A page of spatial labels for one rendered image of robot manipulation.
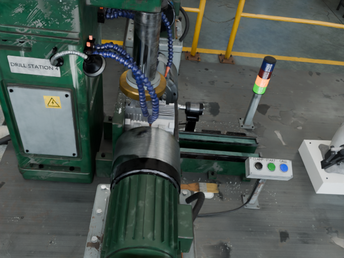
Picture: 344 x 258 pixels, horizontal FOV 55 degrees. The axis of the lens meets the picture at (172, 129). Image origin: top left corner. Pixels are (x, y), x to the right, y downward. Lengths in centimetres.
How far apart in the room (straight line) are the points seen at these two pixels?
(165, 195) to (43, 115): 60
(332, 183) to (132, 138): 94
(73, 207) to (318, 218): 104
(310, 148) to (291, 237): 49
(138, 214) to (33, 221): 74
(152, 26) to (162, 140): 39
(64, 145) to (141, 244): 70
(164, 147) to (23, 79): 51
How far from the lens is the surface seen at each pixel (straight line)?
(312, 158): 174
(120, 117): 127
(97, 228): 96
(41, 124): 127
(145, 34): 114
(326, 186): 169
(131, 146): 115
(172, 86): 151
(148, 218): 75
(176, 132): 140
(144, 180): 81
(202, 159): 150
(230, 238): 142
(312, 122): 209
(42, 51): 108
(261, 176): 132
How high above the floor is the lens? 200
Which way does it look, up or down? 43 degrees down
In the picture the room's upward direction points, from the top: 10 degrees clockwise
